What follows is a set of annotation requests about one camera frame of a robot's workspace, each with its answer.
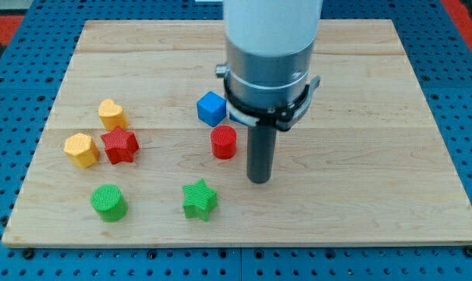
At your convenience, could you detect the red cylinder block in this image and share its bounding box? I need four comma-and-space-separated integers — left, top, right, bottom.
210, 125, 237, 159

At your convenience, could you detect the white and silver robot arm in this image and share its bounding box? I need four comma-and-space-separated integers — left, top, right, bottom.
216, 0, 323, 131

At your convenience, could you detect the green star block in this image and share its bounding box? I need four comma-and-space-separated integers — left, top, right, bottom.
182, 178, 218, 222

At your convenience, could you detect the red star block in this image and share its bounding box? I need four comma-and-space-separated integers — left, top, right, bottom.
101, 126, 139, 165

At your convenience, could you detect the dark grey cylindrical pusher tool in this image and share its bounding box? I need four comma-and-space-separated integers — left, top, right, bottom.
247, 125, 276, 183

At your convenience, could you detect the blue cube block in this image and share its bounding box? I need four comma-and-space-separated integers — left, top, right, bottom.
196, 91, 226, 127

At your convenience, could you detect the light wooden board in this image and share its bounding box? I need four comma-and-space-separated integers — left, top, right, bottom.
2, 20, 472, 248

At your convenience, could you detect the yellow heart block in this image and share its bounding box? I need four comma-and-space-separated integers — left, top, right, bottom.
98, 99, 129, 131

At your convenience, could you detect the green cylinder block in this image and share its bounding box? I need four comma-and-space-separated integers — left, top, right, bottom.
90, 184, 128, 222

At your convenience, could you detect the yellow hexagon block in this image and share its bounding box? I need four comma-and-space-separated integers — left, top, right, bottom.
63, 133, 99, 169

